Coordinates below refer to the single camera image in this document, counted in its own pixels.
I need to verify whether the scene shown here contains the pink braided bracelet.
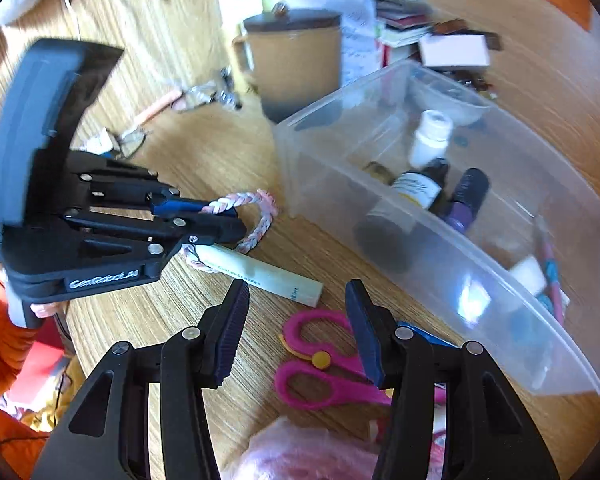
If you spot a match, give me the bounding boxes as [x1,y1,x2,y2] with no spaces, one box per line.
[180,187,281,274]

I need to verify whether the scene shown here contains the white cream tube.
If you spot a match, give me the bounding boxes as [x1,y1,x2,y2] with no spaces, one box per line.
[184,245,324,308]

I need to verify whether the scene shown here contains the pink rope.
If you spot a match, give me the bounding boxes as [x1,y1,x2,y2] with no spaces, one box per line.
[220,415,447,480]

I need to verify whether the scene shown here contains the purple bottle black cap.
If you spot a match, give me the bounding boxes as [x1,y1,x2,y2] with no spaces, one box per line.
[441,168,490,234]

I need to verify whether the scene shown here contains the blue white packet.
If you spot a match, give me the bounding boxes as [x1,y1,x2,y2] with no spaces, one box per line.
[398,321,457,349]

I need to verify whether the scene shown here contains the pink blue pen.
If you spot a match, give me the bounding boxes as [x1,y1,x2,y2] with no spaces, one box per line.
[534,214,565,325]

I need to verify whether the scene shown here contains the pink scissors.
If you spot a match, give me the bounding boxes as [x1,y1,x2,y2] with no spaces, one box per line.
[273,308,448,413]

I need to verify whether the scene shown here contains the brown mug with lid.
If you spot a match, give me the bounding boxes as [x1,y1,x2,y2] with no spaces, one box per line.
[242,2,342,124]

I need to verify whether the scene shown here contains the clear plastic storage bin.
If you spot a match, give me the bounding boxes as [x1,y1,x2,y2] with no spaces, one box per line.
[273,61,600,396]

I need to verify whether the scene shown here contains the white pill bottle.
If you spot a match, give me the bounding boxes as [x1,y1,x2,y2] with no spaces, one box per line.
[408,110,453,169]

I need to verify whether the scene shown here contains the bowl of glass marbles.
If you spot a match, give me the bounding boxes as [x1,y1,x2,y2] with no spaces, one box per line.
[410,70,491,127]

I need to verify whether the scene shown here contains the stack of books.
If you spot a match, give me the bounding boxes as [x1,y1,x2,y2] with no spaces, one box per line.
[373,0,503,67]

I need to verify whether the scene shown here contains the white rectangular box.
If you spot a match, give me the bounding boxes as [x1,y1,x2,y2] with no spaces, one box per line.
[418,35,491,68]

